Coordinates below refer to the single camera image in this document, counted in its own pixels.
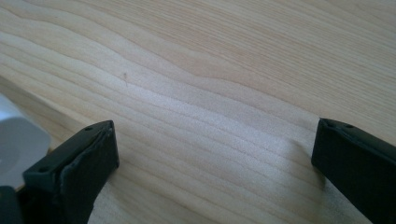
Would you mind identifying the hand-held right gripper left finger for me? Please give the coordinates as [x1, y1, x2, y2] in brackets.
[21, 119, 120, 224]

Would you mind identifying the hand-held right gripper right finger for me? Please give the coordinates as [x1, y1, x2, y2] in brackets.
[311, 117, 396, 224]

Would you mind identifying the white rounded object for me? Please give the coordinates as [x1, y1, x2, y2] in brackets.
[0, 93, 52, 189]

